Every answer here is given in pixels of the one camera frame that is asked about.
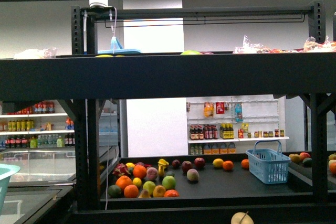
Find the peach far shelf centre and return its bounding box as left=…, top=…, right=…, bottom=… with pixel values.
left=186, top=168, right=199, bottom=182

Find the blue tray on top shelf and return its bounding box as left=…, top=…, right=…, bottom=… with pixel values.
left=98, top=36, right=141, bottom=55

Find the black metal shelving rack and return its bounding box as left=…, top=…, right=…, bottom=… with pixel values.
left=1, top=7, right=335, bottom=223

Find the light teal plastic basket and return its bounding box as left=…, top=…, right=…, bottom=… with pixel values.
left=0, top=164, right=20, bottom=211

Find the white store shelf left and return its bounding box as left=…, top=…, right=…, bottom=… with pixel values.
left=1, top=100, right=76, bottom=149

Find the glass freezer chest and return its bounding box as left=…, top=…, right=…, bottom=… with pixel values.
left=0, top=145, right=119, bottom=224

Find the white pear top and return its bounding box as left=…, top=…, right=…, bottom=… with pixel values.
left=230, top=212, right=254, bottom=224

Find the clear plastic bag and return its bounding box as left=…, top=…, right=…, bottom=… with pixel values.
left=233, top=35, right=335, bottom=54
left=13, top=47, right=58, bottom=60

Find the white store shelf right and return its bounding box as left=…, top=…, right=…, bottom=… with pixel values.
left=186, top=95, right=289, bottom=155

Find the orange front far shelf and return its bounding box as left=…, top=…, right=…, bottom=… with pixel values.
left=123, top=184, right=139, bottom=198

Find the red apple far shelf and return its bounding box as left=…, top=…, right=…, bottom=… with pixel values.
left=194, top=157, right=206, bottom=169

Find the white store shelf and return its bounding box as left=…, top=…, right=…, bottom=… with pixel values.
left=1, top=100, right=76, bottom=149
left=186, top=95, right=289, bottom=155

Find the clear plastic bag left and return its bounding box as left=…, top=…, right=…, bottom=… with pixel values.
left=13, top=47, right=58, bottom=60

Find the green apple far shelf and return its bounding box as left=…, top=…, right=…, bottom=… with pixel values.
left=162, top=176, right=176, bottom=190

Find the dragon fruit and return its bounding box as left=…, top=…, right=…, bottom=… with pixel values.
left=112, top=163, right=131, bottom=177

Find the blue plastic basket far shelf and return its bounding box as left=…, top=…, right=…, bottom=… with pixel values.
left=245, top=140, right=291, bottom=185

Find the clear plastic bag right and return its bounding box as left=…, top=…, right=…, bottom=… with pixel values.
left=233, top=35, right=335, bottom=54

